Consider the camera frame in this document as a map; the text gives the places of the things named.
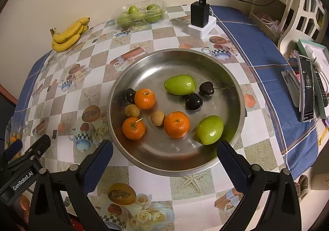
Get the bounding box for round green jujube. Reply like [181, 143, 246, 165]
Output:
[195, 115, 224, 145]

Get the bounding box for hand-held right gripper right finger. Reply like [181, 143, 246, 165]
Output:
[217, 140, 302, 231]

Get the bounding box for orange tangerine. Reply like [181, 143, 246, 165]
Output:
[134, 88, 156, 110]
[164, 111, 191, 138]

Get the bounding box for black charger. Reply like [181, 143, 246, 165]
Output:
[190, 0, 210, 28]

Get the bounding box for small patterned bottle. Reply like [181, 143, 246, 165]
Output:
[288, 50, 300, 67]

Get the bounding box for black smartphone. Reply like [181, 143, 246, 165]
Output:
[298, 55, 315, 123]

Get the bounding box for dark cherry with stem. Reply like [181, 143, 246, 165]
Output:
[199, 81, 234, 97]

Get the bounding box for brown longan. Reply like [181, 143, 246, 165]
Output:
[125, 104, 140, 118]
[150, 110, 165, 127]

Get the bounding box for group of small green jujubes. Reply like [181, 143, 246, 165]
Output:
[117, 5, 163, 27]

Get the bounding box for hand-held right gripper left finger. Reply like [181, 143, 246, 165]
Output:
[28, 139, 114, 231]

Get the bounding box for elongated green jujube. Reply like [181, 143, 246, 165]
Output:
[164, 74, 197, 96]

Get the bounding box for round metal plate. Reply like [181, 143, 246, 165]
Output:
[107, 48, 246, 177]

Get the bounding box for yellow banana bunch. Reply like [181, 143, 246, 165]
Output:
[50, 17, 90, 52]

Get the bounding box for crumpled plastic bag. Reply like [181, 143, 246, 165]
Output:
[259, 14, 282, 34]

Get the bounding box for grey phone stand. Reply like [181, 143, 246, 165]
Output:
[281, 70, 302, 108]

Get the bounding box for dark remote control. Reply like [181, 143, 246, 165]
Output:
[314, 68, 328, 107]

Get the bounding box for white box with teal edge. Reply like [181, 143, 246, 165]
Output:
[298, 39, 329, 77]

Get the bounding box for clear plastic jujube box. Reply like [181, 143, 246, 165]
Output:
[112, 0, 167, 30]

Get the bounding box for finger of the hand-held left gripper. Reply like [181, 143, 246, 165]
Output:
[5, 134, 51, 170]
[3, 139, 23, 162]

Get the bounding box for tangerine with stem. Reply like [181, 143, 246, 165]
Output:
[122, 117, 146, 140]

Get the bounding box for clear plastic kumquat box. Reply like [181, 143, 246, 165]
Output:
[4, 115, 29, 160]

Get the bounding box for brown slippers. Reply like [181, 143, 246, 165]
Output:
[294, 175, 309, 199]

